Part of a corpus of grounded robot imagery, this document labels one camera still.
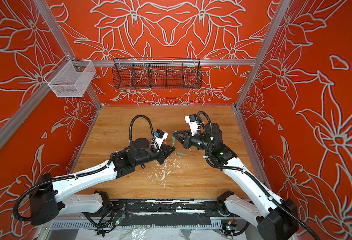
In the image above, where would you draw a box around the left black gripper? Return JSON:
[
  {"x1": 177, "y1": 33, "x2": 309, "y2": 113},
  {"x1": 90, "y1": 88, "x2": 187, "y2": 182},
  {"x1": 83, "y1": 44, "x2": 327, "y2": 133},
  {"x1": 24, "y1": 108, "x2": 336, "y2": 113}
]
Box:
[{"x1": 135, "y1": 142, "x2": 175, "y2": 166}]

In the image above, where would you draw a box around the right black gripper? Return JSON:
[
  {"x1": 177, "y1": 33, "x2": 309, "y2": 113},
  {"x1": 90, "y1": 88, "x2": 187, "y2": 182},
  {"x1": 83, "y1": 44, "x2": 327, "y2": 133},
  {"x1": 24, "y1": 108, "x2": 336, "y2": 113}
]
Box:
[{"x1": 172, "y1": 129, "x2": 215, "y2": 153}]

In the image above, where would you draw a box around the green pen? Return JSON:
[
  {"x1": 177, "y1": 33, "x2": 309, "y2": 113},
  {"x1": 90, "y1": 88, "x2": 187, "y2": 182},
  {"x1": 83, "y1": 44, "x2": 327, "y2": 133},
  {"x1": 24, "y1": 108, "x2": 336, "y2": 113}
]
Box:
[{"x1": 171, "y1": 135, "x2": 176, "y2": 147}]

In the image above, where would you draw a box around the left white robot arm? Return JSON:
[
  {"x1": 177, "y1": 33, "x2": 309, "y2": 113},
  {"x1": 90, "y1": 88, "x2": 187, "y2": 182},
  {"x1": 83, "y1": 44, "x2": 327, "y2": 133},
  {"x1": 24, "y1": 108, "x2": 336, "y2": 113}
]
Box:
[{"x1": 12, "y1": 115, "x2": 176, "y2": 226}]

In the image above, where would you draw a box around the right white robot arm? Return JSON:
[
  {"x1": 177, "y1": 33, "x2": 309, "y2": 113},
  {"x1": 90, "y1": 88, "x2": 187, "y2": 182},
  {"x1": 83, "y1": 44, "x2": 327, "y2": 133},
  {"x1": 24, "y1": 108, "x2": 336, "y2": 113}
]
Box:
[{"x1": 173, "y1": 111, "x2": 319, "y2": 240}]

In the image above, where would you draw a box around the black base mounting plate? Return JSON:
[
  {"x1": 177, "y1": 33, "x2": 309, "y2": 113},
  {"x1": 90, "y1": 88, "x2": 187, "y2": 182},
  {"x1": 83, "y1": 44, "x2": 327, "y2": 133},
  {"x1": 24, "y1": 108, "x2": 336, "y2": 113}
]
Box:
[{"x1": 88, "y1": 198, "x2": 249, "y2": 218}]

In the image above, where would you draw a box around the clear plastic bin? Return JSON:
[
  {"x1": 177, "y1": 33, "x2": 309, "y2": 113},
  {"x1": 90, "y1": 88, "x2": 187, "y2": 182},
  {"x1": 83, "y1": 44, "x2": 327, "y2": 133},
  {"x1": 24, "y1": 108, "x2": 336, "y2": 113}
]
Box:
[{"x1": 44, "y1": 60, "x2": 96, "y2": 98}]

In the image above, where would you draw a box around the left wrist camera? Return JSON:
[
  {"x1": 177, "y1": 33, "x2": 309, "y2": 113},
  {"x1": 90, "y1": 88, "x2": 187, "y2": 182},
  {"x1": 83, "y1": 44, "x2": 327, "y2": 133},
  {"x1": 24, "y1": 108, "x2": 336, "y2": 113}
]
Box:
[{"x1": 152, "y1": 129, "x2": 168, "y2": 152}]

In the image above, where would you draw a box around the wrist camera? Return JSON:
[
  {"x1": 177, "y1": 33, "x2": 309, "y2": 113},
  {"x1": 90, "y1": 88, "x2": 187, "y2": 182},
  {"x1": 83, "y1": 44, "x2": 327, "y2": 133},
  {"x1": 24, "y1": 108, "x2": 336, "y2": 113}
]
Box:
[
  {"x1": 152, "y1": 129, "x2": 168, "y2": 152},
  {"x1": 185, "y1": 114, "x2": 200, "y2": 136}
]

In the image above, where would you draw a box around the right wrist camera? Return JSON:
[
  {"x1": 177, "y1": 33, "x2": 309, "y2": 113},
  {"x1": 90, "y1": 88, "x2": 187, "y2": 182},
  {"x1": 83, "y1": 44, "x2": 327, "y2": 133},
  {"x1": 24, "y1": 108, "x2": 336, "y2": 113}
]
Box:
[{"x1": 185, "y1": 114, "x2": 200, "y2": 136}]

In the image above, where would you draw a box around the left base cable bundle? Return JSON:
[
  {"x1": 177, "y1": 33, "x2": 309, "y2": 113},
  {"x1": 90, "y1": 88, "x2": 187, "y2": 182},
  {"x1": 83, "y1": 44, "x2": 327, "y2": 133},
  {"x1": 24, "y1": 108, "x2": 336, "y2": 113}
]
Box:
[{"x1": 83, "y1": 206, "x2": 127, "y2": 236}]

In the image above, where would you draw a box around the black wire mesh basket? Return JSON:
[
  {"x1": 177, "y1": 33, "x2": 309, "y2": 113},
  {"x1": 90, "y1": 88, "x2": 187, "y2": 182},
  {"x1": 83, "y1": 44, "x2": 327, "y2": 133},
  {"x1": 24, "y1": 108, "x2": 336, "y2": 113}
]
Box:
[{"x1": 112, "y1": 58, "x2": 203, "y2": 90}]

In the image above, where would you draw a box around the white slotted cable duct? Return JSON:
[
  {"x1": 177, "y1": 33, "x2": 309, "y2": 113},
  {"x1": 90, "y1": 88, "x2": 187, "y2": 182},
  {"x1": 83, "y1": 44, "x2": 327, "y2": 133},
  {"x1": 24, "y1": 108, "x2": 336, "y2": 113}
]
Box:
[{"x1": 50, "y1": 220, "x2": 223, "y2": 231}]

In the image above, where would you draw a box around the right base cable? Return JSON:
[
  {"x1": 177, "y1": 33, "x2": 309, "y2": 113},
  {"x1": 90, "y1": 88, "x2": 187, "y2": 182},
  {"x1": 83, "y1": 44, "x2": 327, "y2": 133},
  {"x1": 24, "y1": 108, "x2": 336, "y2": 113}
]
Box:
[{"x1": 222, "y1": 220, "x2": 252, "y2": 239}]

